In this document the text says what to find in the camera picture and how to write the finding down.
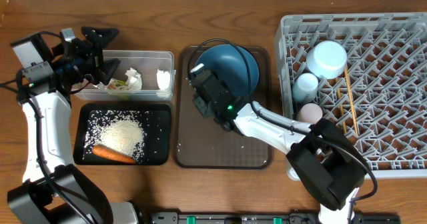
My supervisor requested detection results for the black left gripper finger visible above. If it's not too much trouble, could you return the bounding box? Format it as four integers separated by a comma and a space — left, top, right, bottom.
98, 58, 120, 85
81, 27, 119, 49

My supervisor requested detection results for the foil snack wrapper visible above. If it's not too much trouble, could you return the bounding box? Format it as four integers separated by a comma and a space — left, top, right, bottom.
96, 78, 131, 101

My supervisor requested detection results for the white paper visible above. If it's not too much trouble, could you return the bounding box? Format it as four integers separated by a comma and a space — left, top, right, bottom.
125, 68, 142, 91
156, 69, 171, 90

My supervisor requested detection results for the dark blue plate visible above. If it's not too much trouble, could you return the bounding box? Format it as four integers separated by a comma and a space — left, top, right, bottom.
196, 44, 260, 97

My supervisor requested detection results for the orange carrot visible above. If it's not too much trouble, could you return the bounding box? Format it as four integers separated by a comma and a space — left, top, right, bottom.
92, 145, 137, 164

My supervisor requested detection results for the light blue cup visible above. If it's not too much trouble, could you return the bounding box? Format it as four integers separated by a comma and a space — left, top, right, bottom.
292, 73, 318, 103

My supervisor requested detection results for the pink cup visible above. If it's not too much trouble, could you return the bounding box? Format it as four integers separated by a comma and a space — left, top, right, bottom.
296, 103, 323, 124

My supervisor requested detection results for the light blue rice bowl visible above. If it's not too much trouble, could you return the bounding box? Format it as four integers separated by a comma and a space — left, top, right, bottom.
306, 41, 347, 79

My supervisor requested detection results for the wooden chopstick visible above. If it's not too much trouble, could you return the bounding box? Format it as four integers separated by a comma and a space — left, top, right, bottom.
335, 77, 347, 134
344, 66, 359, 137

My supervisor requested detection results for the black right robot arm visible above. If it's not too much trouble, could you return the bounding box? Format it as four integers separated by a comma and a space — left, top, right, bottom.
187, 57, 370, 223

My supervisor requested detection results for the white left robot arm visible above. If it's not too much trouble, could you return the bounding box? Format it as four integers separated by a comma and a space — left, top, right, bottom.
7, 27, 140, 223

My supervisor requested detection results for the grey dishwasher rack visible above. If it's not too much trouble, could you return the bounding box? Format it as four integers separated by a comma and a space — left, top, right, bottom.
275, 13, 426, 179

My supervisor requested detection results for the clear plastic bin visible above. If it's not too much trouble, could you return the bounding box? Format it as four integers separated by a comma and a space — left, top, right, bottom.
73, 50, 175, 101

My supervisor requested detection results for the dark brown serving tray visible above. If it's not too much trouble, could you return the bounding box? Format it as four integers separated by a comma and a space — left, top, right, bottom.
174, 46, 274, 169

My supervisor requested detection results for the pile of white rice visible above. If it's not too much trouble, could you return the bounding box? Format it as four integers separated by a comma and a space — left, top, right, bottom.
83, 109, 171, 161

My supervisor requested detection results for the black plastic tray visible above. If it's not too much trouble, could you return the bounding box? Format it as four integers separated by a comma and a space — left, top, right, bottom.
72, 103, 171, 167

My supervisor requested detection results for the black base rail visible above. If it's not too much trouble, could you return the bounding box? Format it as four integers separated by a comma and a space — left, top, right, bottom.
147, 212, 402, 224

